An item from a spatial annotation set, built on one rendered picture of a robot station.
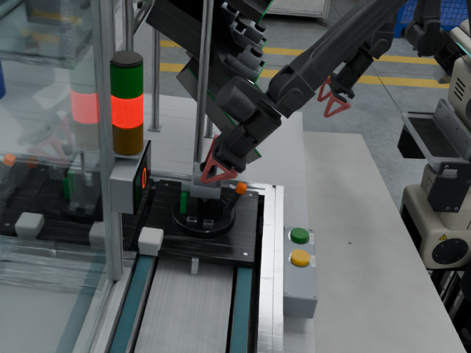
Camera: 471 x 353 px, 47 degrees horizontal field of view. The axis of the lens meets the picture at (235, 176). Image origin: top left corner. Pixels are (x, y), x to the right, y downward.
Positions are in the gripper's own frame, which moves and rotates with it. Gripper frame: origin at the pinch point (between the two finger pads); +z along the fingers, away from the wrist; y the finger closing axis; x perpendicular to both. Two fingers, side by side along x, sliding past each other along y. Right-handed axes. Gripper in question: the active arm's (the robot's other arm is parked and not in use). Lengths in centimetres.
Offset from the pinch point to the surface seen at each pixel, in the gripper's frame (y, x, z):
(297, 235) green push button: 2.3, 24.2, -2.7
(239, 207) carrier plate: -5.1, 13.6, 5.3
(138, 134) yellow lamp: 20.1, -19.7, -10.9
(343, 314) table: 12.8, 40.1, -0.4
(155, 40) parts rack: -52, -20, 8
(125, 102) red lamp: 21.1, -24.6, -14.7
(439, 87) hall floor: -303, 191, -2
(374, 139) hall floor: -210, 139, 35
